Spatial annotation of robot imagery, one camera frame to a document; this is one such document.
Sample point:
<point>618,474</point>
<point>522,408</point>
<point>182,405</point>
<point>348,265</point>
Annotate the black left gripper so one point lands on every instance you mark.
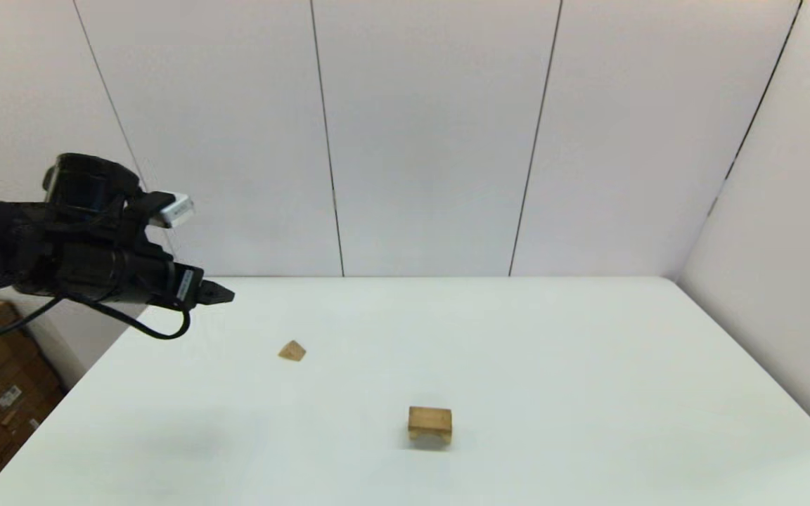
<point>131,277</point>

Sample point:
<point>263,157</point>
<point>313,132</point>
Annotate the triangular wooden building block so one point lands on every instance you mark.
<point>292,351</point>

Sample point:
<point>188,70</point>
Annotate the rectangular wooden building block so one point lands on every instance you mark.
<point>430,418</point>

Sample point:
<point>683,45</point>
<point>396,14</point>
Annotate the arched wooden building block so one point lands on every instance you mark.
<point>431,437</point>

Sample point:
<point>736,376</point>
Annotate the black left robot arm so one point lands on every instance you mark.
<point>4,239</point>

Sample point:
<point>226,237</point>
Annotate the labelled brown cardboard box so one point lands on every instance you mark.
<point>4,422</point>

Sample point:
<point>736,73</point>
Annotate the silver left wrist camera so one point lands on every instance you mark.
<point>176,209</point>

